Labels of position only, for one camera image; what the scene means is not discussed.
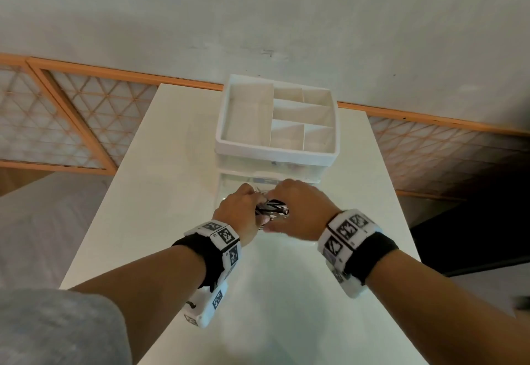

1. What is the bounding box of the person's right hand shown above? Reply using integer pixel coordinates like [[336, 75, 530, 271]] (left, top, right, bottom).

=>
[[263, 178, 342, 242]]

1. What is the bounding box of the person's left hand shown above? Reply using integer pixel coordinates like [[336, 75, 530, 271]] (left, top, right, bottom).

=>
[[211, 183, 271, 247]]

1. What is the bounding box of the bundle of black white cables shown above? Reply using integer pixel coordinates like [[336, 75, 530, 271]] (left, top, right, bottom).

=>
[[253, 186, 290, 229]]

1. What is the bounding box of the white drawer organizer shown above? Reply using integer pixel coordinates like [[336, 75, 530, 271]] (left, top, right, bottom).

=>
[[214, 74, 341, 212]]

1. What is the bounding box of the person's right forearm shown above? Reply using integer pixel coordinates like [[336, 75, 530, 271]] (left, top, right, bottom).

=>
[[364, 249, 530, 365]]

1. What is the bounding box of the person's left forearm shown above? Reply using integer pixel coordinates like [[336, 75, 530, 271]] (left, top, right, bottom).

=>
[[68, 244, 208, 365]]

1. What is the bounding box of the black marker wristband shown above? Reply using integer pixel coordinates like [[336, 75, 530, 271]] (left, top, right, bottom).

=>
[[317, 209, 399, 298], [172, 219, 242, 293]]

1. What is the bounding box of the white table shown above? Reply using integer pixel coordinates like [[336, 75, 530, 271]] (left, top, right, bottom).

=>
[[59, 83, 430, 365]]

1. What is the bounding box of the grey shirt sleeve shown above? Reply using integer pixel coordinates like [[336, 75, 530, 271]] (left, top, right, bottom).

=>
[[0, 288, 133, 365]]

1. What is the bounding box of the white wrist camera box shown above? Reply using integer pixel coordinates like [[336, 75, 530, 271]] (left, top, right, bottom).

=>
[[184, 282, 229, 329]]

